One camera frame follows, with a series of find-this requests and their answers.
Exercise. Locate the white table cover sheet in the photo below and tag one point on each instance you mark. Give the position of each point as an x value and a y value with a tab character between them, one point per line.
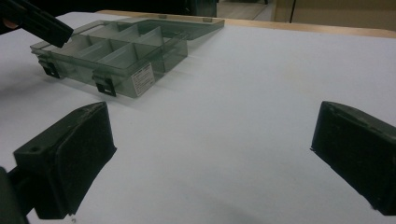
233	109

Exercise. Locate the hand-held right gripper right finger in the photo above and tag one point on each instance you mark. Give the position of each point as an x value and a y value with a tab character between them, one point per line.
358	152

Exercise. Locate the translucent grey compartment box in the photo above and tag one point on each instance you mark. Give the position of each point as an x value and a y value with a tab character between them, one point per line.
124	53

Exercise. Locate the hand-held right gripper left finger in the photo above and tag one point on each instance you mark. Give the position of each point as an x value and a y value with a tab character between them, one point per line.
65	161

